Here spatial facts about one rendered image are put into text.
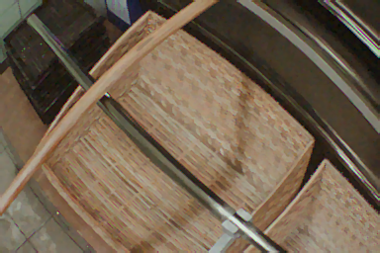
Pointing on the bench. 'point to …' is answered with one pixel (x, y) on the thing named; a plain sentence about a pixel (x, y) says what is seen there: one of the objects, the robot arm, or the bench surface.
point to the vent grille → (119, 9)
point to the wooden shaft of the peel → (99, 96)
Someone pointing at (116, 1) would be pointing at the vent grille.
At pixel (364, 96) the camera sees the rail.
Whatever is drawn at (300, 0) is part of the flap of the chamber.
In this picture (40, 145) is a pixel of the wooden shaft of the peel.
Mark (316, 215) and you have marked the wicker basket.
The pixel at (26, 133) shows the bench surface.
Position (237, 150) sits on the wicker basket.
